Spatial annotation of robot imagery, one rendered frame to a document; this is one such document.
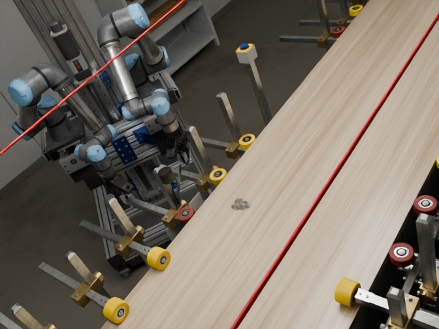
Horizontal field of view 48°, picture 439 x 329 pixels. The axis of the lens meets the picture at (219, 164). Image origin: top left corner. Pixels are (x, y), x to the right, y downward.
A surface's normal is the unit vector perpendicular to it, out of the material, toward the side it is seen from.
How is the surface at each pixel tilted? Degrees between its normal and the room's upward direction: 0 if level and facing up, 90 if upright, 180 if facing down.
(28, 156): 90
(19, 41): 90
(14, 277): 0
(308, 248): 0
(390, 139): 0
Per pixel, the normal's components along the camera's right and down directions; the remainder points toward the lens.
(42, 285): -0.32, -0.72
